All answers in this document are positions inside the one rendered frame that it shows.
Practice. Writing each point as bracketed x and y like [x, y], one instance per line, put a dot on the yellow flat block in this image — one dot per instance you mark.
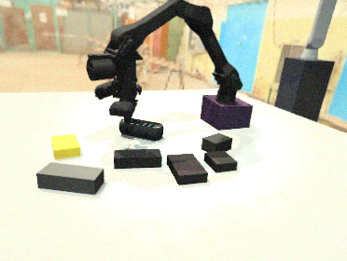
[65, 146]

